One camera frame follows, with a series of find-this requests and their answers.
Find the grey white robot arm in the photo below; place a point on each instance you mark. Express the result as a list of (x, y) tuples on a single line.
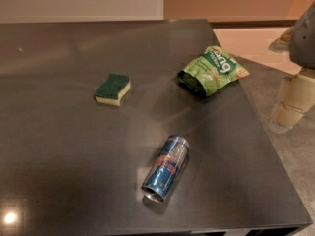
[(302, 41)]

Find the green snack bag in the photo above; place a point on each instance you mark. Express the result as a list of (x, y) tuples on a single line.
[(211, 71)]

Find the green yellow sponge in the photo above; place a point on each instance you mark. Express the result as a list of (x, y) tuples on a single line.
[(113, 89)]

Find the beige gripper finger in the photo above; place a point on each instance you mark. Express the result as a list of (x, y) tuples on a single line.
[(296, 96)]

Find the blue silver redbull can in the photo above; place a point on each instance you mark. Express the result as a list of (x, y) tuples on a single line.
[(166, 169)]

